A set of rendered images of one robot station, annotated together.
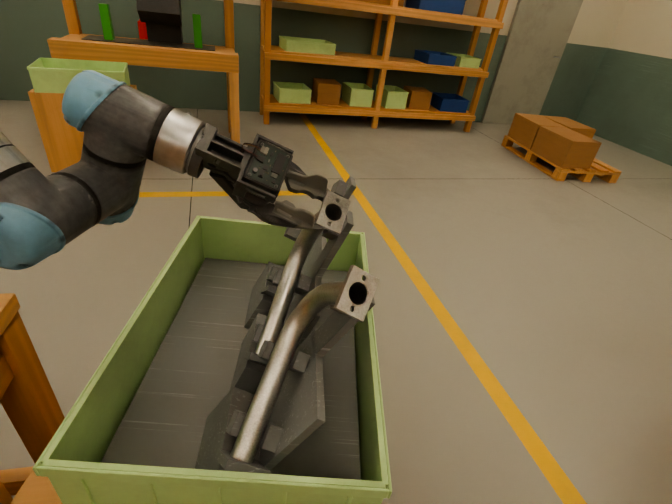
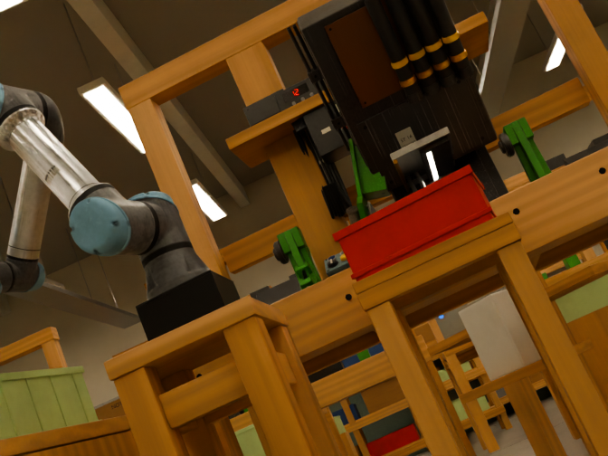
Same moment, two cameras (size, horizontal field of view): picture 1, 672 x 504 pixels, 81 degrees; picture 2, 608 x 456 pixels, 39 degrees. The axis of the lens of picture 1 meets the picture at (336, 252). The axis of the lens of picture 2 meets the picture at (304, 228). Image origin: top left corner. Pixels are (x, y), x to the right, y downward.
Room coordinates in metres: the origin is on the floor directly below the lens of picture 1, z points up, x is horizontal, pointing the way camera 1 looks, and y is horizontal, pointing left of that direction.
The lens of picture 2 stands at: (1.96, 1.69, 0.52)
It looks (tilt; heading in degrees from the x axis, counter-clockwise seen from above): 14 degrees up; 201
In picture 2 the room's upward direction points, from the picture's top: 24 degrees counter-clockwise
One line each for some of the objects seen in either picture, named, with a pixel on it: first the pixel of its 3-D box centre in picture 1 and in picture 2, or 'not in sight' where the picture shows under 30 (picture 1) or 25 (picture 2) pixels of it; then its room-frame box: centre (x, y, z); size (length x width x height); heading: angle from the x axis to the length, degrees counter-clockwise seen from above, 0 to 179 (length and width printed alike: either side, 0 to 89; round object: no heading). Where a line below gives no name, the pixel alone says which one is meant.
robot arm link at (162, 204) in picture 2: not in sight; (153, 226); (0.41, 0.76, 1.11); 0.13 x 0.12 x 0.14; 175
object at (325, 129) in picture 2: not in sight; (338, 129); (-0.53, 0.97, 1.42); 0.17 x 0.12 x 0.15; 104
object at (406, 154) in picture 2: not in sight; (426, 164); (-0.28, 1.23, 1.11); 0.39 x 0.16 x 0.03; 14
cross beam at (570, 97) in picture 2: not in sight; (400, 178); (-0.72, 1.04, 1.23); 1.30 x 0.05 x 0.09; 104
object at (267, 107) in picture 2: not in sight; (269, 110); (-0.50, 0.79, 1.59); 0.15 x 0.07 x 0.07; 104
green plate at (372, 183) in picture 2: not in sight; (369, 174); (-0.28, 1.07, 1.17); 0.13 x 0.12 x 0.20; 104
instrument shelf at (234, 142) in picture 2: not in sight; (359, 94); (-0.61, 1.06, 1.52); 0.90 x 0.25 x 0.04; 104
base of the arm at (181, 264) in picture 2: not in sight; (175, 273); (0.40, 0.77, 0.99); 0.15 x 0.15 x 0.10
